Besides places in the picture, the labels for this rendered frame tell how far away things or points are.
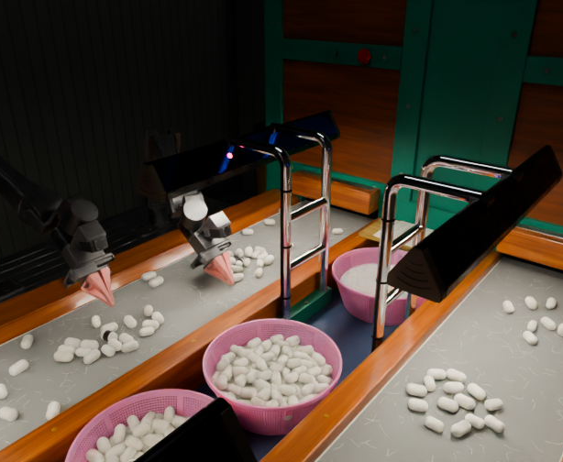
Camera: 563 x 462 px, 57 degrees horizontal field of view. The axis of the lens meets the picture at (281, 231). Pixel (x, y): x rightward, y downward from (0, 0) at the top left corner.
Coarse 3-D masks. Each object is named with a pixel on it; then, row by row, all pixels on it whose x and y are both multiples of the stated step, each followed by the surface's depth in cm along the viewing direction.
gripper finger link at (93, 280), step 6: (90, 276) 107; (96, 276) 108; (84, 282) 109; (90, 282) 108; (96, 282) 107; (102, 282) 108; (84, 288) 110; (90, 288) 110; (102, 288) 108; (90, 294) 111; (96, 294) 110; (108, 294) 109; (102, 300) 110; (108, 300) 109
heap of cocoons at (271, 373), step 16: (272, 336) 111; (240, 352) 106; (256, 352) 106; (272, 352) 106; (288, 352) 106; (304, 352) 107; (224, 368) 102; (240, 368) 101; (256, 368) 103; (272, 368) 102; (288, 368) 103; (304, 368) 102; (320, 368) 101; (224, 384) 98; (240, 384) 98; (256, 384) 98; (272, 384) 99; (288, 384) 99; (304, 384) 100; (320, 384) 97; (240, 400) 94; (256, 400) 94; (272, 400) 94; (288, 400) 95; (304, 400) 94; (288, 416) 91
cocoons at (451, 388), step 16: (512, 304) 119; (528, 304) 121; (544, 320) 114; (528, 336) 108; (432, 368) 99; (416, 384) 95; (432, 384) 95; (448, 384) 95; (416, 400) 91; (448, 400) 91; (464, 400) 92; (480, 400) 93; (496, 400) 91; (464, 432) 86
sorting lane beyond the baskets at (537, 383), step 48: (480, 288) 129; (528, 288) 129; (432, 336) 111; (480, 336) 111; (480, 384) 98; (528, 384) 98; (384, 432) 87; (432, 432) 87; (480, 432) 87; (528, 432) 87
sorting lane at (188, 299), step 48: (240, 240) 154; (336, 240) 154; (144, 288) 129; (192, 288) 129; (240, 288) 129; (48, 336) 111; (96, 336) 111; (144, 336) 111; (48, 384) 98; (96, 384) 98; (0, 432) 87
